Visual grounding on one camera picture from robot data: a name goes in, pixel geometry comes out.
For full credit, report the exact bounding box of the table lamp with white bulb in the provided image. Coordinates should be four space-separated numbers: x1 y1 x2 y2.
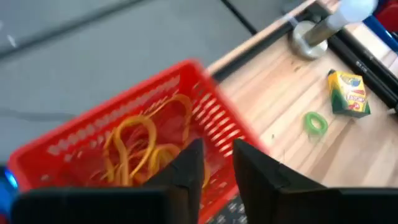
290 0 379 60

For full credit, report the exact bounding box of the red plastic basket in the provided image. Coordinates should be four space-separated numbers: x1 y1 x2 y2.
7 58 269 224

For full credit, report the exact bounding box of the black table frame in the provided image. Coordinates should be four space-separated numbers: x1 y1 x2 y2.
206 0 398 113

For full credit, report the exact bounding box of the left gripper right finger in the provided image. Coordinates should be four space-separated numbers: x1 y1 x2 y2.
233 139 398 224

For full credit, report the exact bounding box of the blue plastic basket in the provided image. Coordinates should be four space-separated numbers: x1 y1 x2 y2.
0 166 19 218

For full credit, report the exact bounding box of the blue floor bin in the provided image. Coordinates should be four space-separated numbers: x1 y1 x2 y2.
362 14 398 54

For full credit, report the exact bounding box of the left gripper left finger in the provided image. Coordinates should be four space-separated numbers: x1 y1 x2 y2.
11 139 205 224

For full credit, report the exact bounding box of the black perforated metal riser shelf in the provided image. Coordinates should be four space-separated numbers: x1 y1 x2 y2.
203 193 249 224

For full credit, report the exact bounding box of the orange rubber band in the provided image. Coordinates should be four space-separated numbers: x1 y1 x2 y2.
105 114 158 187
146 93 194 147

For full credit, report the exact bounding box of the green coil keychain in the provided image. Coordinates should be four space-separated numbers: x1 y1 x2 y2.
303 111 329 137

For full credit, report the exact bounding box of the Crayola crayon box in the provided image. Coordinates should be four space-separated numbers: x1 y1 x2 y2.
327 68 371 118

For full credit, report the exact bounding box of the yellow rubber band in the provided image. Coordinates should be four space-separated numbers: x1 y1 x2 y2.
148 143 183 178

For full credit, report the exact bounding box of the red object in bin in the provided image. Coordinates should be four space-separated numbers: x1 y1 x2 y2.
373 0 398 32

